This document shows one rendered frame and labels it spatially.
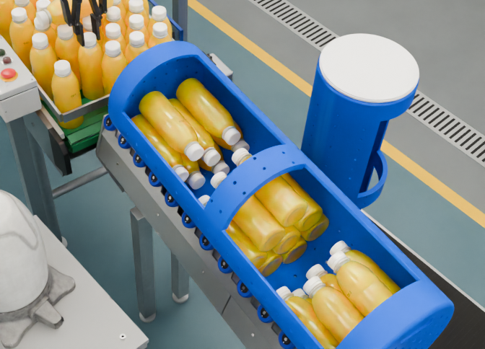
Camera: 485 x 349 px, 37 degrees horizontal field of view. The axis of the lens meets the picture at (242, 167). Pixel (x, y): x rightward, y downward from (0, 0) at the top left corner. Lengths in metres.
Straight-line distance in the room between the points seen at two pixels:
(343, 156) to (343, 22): 1.86
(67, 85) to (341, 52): 0.75
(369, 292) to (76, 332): 0.56
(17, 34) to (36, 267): 0.89
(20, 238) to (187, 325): 1.44
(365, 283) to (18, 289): 0.64
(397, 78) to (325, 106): 0.21
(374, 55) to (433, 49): 1.79
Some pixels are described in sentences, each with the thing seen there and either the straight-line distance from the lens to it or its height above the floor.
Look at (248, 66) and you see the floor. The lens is 3.55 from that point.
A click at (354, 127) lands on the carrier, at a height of 0.93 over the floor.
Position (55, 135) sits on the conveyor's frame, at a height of 0.90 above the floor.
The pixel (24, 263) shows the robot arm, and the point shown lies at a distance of 1.33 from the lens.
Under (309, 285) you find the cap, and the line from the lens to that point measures 1.45.
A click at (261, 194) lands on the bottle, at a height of 1.17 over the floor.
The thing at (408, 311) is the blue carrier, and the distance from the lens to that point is 1.34.
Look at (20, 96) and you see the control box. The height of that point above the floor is 1.07.
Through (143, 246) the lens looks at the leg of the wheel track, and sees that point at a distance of 2.26.
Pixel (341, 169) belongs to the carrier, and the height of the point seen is 0.75.
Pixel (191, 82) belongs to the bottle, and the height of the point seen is 1.14.
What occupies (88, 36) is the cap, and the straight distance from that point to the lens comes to 1.98.
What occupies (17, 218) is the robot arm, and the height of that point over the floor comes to 1.33.
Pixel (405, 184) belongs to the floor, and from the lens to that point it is 3.17.
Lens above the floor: 2.35
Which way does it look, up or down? 50 degrees down
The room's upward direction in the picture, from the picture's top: 6 degrees clockwise
